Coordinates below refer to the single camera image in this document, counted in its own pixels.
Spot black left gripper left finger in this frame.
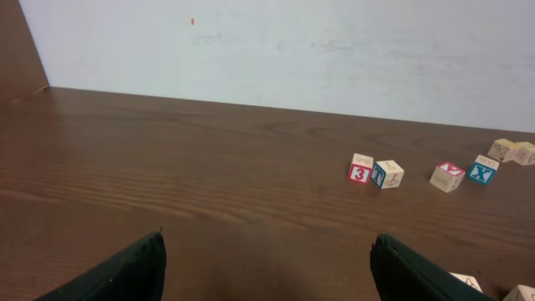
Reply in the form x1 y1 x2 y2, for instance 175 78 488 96
38 232 166 301

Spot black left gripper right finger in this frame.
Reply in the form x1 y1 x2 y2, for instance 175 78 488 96
369 233 492 301

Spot wooden block with dots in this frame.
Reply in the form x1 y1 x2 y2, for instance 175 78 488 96
451 273 482 292

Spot wooden block green edge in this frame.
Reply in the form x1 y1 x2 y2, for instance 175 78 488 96
502 284 535 301

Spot wooden block blue T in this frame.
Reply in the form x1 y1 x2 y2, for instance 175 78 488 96
371 160 405 189

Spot wooden block red A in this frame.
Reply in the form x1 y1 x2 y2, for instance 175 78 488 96
430 161 466 192

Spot wooden block red 3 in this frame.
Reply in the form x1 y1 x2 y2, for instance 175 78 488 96
348 153 374 184

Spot wooden block blue X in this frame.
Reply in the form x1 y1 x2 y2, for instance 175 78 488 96
466 155 500 186

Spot yellow wooden block left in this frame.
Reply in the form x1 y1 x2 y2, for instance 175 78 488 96
487 138 519 162

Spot yellow wooden block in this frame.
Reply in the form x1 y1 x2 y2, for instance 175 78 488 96
487 138 519 162
513 141 535 166

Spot yellow wooden block right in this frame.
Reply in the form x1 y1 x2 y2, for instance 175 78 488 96
513 141 535 166

